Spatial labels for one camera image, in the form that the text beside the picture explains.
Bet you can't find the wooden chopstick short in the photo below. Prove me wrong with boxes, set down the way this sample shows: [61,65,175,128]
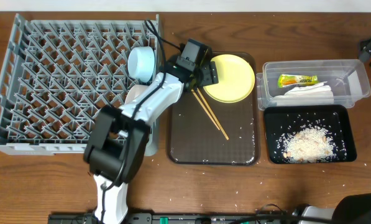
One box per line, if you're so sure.
[191,90,220,130]

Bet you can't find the wooden chopstick long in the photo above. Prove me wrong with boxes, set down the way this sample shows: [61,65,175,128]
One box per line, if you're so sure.
[196,88,229,141]

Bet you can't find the yellow round plate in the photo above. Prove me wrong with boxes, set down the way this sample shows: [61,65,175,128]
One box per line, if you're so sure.
[203,54,255,103]

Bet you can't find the light blue bowl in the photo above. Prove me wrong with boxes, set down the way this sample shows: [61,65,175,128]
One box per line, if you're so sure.
[127,47,155,83]

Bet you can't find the white pink shallow bowl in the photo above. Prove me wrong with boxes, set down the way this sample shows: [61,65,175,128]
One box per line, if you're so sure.
[124,85,148,104]

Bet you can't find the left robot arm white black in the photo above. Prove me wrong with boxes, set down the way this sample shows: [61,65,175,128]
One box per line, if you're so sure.
[83,39,219,223]

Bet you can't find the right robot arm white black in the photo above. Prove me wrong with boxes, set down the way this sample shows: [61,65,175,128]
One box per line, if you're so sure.
[291,39,371,224]

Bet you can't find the clear plastic waste bin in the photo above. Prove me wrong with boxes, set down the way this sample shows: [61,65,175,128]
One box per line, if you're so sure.
[255,59,371,110]

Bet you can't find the black waste tray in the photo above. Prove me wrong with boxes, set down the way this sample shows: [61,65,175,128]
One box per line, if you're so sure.
[263,105,357,164]

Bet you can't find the white crumpled napkin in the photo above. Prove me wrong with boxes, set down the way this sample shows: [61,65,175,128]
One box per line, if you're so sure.
[271,82,334,106]

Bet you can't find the dark brown serving tray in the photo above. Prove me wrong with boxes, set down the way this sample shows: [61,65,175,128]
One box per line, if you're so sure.
[167,52,260,166]

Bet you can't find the yellow green snack wrapper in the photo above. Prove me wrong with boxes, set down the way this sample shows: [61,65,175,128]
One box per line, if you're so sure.
[277,74,319,88]

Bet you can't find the spilled rice pile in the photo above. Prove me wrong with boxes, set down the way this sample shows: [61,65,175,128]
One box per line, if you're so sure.
[273,119,348,164]

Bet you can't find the grey plastic dish rack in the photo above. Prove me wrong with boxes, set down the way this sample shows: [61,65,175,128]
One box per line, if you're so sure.
[0,15,161,156]

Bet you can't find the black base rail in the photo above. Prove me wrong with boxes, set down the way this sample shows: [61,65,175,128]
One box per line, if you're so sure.
[47,211,298,224]

